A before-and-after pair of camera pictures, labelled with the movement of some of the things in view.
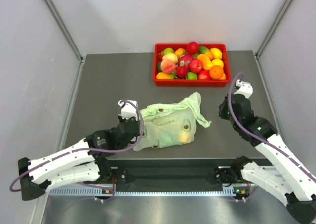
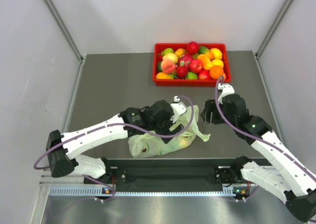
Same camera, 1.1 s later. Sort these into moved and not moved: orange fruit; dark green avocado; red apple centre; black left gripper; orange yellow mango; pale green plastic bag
Moved: black left gripper; pale green plastic bag
Not moved: orange fruit; dark green avocado; red apple centre; orange yellow mango
